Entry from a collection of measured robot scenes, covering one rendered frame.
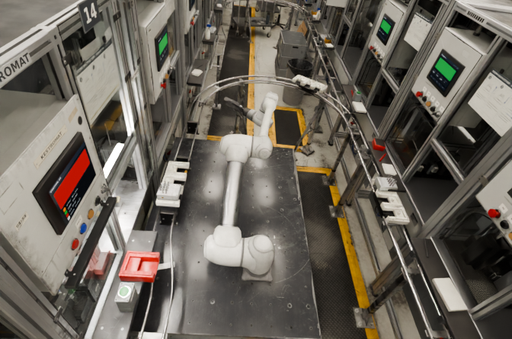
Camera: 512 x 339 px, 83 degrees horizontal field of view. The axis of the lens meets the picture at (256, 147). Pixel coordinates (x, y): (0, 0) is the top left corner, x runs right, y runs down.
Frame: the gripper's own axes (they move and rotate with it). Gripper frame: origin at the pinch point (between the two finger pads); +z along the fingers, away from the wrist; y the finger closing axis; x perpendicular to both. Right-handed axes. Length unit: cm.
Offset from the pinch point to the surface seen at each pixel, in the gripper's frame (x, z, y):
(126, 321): -134, -52, -77
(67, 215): -97, -33, -130
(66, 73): -63, -13, -143
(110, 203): -94, -26, -102
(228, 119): 27, 47, 148
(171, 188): -80, -18, -39
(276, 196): -45, -73, 6
